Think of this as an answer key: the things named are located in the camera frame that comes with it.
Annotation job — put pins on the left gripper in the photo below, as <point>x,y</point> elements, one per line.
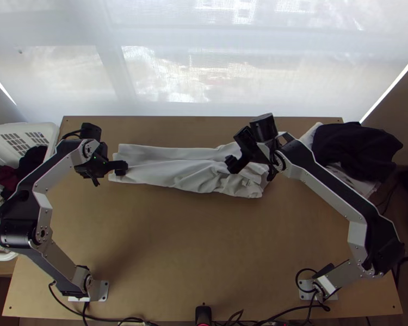
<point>97,168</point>

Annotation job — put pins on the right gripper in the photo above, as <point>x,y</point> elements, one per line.
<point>250,156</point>

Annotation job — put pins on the white t-shirt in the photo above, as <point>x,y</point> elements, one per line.
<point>176,169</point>

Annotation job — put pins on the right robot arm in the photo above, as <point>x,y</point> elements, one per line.
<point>326,183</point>

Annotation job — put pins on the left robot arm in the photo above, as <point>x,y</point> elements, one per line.
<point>51,169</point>

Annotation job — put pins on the heap of clothes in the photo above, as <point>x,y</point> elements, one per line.
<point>23,166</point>

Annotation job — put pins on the white laundry basket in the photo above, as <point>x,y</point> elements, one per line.
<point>23,135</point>

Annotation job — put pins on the pile of folded clothes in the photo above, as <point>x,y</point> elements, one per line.
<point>353,153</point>

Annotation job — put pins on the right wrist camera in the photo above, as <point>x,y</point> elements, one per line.
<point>244,135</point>

